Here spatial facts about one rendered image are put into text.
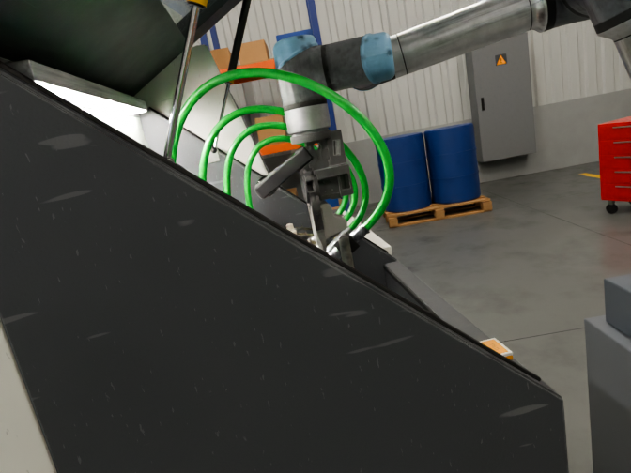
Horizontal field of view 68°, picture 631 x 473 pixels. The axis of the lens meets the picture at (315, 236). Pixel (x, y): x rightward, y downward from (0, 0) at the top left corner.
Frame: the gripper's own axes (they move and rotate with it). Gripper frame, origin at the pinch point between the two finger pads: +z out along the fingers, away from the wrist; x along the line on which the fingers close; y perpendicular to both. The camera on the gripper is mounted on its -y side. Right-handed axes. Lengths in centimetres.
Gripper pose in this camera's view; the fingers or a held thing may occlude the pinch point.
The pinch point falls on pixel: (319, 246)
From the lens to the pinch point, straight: 84.3
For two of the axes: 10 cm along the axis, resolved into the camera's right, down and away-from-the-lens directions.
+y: 9.7, -2.1, 0.9
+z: 1.9, 9.6, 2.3
